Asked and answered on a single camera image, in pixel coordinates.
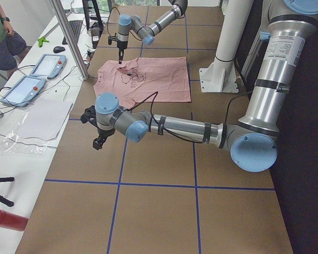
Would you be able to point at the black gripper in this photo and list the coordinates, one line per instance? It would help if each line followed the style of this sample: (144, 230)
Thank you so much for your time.
(104, 133)
(121, 46)

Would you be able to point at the pink snoopy t-shirt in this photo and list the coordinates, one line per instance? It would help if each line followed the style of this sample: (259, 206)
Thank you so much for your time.
(134, 80)

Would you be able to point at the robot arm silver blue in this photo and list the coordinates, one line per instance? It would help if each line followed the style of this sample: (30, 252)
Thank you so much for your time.
(251, 142)
(127, 23)

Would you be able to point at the black power adapter box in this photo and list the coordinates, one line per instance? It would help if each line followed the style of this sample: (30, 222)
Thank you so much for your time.
(95, 34)

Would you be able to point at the black keyboard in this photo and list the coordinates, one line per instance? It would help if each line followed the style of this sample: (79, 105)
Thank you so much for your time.
(76, 26)

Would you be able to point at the white paper sheet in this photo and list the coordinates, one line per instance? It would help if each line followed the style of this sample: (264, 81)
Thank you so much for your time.
(45, 119)

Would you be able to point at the black computer mouse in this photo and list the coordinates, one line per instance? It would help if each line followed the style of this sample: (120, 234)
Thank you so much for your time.
(58, 49)

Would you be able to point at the far teach pendant tablet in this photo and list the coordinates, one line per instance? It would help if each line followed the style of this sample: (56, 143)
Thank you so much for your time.
(49, 65)

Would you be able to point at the teach pendant tablet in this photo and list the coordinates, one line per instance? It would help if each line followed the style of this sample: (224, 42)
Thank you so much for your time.
(24, 91)
(49, 65)

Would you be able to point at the green plastic clamp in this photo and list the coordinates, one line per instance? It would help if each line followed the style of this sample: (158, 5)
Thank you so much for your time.
(41, 41)

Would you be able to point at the brown paper table cover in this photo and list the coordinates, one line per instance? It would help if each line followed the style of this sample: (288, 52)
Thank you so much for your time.
(161, 195)

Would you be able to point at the clear plastic bag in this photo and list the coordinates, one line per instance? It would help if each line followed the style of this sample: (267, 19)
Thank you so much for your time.
(12, 143)

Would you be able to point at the near teach pendant tablet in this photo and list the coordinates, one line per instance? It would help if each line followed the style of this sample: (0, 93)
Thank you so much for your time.
(24, 91)

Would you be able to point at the seated person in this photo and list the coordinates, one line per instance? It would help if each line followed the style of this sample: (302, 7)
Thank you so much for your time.
(13, 47)

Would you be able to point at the black tripod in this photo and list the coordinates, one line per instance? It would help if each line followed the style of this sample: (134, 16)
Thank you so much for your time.
(5, 187)

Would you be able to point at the red cylinder bottle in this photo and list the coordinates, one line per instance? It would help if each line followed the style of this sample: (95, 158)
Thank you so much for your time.
(12, 221)

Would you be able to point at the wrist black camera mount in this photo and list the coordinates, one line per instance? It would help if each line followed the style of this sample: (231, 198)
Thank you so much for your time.
(111, 39)
(89, 115)

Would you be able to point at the aluminium frame post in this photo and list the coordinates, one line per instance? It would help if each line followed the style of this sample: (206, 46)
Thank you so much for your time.
(68, 34)

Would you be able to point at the white pedestal column with base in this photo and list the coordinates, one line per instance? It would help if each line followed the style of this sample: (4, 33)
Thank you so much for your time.
(220, 76)

